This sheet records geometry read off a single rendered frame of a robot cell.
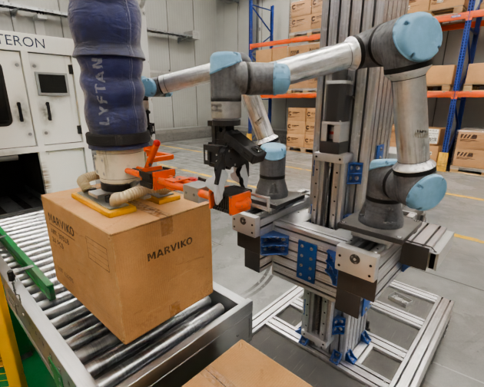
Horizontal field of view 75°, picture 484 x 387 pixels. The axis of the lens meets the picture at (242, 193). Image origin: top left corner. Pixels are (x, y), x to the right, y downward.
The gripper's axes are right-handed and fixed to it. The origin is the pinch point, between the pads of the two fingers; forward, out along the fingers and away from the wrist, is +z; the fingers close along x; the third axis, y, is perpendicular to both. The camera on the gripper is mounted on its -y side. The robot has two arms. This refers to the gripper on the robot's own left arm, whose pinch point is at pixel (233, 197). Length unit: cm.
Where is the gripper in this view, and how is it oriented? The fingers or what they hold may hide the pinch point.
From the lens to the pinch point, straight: 83.1
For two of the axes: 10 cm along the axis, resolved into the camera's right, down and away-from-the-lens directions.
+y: -7.3, -2.0, 6.6
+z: 0.0, 9.6, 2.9
